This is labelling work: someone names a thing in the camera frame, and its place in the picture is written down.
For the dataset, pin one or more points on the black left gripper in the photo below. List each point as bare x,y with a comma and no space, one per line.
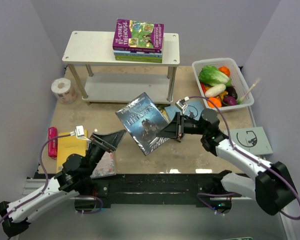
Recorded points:
111,141

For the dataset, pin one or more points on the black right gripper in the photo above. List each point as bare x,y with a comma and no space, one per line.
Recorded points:
175,129

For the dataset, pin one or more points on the dark glossy hardcover book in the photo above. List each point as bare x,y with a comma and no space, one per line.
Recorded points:
143,120

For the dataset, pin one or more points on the green cartoon paperback book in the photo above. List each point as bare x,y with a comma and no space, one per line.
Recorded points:
139,59

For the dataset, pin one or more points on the blue Treehouse paperback book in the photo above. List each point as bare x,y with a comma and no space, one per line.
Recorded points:
137,54

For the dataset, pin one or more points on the purple Treehouse paperback book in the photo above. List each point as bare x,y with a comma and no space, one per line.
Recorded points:
138,36

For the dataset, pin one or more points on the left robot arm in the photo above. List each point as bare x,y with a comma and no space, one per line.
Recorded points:
72,181

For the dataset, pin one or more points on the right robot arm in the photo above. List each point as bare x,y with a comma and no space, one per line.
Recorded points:
269,184

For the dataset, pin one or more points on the dark green illustrated book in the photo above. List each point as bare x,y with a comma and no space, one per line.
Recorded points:
161,108

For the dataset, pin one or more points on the floral pastel notebook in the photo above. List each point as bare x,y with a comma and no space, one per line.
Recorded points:
106,167

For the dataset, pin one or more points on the light blue cat book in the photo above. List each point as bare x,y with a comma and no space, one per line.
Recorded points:
193,110

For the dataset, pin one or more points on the yellow book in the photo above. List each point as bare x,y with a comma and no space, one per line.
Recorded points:
67,146

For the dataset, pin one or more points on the red pepper toy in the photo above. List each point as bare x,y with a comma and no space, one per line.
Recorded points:
203,88

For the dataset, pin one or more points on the orange carrot toy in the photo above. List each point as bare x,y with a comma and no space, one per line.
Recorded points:
214,102

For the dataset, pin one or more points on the white radish toy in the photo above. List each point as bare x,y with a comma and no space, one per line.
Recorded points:
215,90

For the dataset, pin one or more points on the yellow pepper toy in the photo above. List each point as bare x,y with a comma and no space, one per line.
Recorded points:
223,94

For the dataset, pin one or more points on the purple onion toy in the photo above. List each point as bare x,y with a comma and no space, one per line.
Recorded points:
229,101

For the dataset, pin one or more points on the green lettuce toy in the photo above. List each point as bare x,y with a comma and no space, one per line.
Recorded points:
210,75

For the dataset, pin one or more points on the purple eggplant toy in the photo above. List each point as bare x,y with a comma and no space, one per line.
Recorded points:
232,92

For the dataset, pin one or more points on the toilet paper roll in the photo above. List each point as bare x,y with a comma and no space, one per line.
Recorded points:
64,91

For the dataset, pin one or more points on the orange pumpkin toy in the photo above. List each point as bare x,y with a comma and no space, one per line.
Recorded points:
225,70

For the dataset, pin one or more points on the grey-green cat book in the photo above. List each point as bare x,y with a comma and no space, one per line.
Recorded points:
253,140

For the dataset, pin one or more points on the white two-tier shelf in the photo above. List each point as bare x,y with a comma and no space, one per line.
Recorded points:
86,49

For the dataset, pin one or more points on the green onion toy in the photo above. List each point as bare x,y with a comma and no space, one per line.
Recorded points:
240,100

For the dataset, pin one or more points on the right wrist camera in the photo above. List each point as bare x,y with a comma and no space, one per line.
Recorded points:
181,104

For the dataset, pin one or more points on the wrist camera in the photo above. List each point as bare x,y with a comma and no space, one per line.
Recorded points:
79,133
181,104

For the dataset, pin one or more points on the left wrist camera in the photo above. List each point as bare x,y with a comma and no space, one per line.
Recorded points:
79,133

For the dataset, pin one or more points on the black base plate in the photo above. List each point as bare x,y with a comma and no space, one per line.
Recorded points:
158,189

